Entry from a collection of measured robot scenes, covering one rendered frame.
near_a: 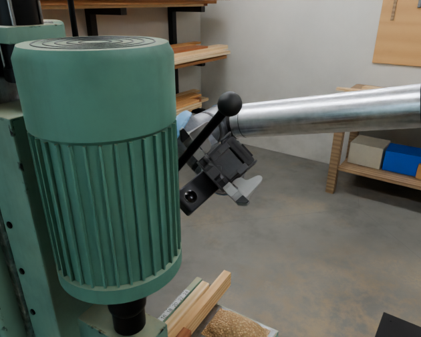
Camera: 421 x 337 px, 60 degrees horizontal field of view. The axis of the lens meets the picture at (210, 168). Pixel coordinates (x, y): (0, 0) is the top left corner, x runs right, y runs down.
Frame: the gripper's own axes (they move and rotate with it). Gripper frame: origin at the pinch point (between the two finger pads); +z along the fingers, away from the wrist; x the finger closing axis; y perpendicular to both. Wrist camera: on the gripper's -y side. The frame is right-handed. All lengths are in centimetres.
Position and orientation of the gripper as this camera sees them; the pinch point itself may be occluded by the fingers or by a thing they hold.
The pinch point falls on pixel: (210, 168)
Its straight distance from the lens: 55.0
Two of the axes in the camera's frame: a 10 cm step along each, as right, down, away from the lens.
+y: 7.4, -6.7, 0.3
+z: -0.5, -1.0, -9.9
